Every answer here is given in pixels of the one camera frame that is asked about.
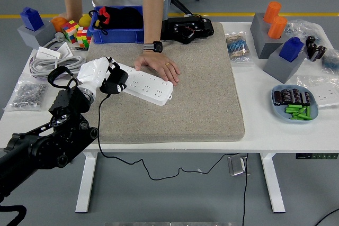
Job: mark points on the bagged white socket panel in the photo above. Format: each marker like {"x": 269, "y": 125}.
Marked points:
{"x": 327, "y": 96}

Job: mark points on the person's right hand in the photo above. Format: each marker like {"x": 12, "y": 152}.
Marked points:
{"x": 72, "y": 16}

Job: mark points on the yellow ball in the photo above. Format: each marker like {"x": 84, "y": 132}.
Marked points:
{"x": 84, "y": 21}

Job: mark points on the light blue plate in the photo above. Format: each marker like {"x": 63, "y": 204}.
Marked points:
{"x": 278, "y": 112}

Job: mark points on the person's left hand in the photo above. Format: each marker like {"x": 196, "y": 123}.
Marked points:
{"x": 159, "y": 64}

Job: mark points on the black desk control panel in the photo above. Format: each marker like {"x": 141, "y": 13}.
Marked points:
{"x": 315, "y": 156}

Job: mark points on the black pouch with red trim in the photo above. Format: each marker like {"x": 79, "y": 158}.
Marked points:
{"x": 104, "y": 15}

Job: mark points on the large grey block holder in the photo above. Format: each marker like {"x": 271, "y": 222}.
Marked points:
{"x": 260, "y": 38}

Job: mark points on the large black capacitor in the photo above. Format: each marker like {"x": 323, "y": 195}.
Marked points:
{"x": 320, "y": 54}
{"x": 311, "y": 46}

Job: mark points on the black round pouch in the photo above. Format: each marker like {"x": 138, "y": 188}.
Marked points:
{"x": 129, "y": 18}

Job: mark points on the colourful puzzle cube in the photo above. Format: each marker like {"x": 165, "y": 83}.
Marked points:
{"x": 83, "y": 36}
{"x": 69, "y": 31}

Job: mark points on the black wristwatch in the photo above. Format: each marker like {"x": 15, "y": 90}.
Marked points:
{"x": 155, "y": 46}

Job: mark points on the metal bracket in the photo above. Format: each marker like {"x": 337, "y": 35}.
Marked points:
{"x": 235, "y": 165}

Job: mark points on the grey-brown mat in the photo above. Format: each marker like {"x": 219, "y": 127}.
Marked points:
{"x": 185, "y": 104}

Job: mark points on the person's left forearm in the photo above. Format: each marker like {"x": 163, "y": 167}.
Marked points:
{"x": 152, "y": 11}

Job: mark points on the black robot part assembly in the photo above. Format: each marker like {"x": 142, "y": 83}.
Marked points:
{"x": 201, "y": 28}

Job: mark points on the white table leg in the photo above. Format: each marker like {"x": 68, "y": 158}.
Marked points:
{"x": 87, "y": 181}
{"x": 272, "y": 181}

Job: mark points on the black cylindrical capacitor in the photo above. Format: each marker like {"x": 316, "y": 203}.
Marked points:
{"x": 306, "y": 98}
{"x": 278, "y": 98}
{"x": 296, "y": 95}
{"x": 286, "y": 96}

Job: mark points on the black plug adapter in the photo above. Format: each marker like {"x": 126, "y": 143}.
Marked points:
{"x": 120, "y": 76}

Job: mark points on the white square panel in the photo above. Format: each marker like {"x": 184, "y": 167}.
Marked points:
{"x": 65, "y": 50}

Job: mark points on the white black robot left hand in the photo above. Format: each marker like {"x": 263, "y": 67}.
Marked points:
{"x": 92, "y": 73}

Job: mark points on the small dark tool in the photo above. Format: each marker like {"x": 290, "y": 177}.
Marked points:
{"x": 79, "y": 48}

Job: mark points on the green battery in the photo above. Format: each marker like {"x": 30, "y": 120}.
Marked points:
{"x": 302, "y": 110}
{"x": 304, "y": 117}
{"x": 308, "y": 111}
{"x": 294, "y": 106}
{"x": 292, "y": 110}

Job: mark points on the bag of screws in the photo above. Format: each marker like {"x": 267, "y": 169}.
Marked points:
{"x": 26, "y": 96}

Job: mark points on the orange cup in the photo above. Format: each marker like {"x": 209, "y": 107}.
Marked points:
{"x": 58, "y": 23}

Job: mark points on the white power strip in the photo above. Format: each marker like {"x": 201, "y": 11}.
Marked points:
{"x": 148, "y": 91}

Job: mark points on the orange cylinder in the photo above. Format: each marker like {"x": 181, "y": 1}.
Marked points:
{"x": 277, "y": 27}
{"x": 272, "y": 11}

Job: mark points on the white wall switch panel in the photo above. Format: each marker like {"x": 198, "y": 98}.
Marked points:
{"x": 47, "y": 53}

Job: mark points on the clear plastic bag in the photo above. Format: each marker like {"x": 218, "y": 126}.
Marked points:
{"x": 302, "y": 28}

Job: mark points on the bag of resistors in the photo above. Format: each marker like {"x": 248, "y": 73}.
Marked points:
{"x": 238, "y": 48}

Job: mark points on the blue block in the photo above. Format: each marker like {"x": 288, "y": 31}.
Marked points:
{"x": 31, "y": 19}
{"x": 291, "y": 50}

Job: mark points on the grey plug head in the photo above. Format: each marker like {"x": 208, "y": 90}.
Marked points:
{"x": 59, "y": 36}

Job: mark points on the blue plastic bin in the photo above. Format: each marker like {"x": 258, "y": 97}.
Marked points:
{"x": 119, "y": 36}

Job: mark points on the bag of blue parts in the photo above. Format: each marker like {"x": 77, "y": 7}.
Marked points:
{"x": 331, "y": 62}

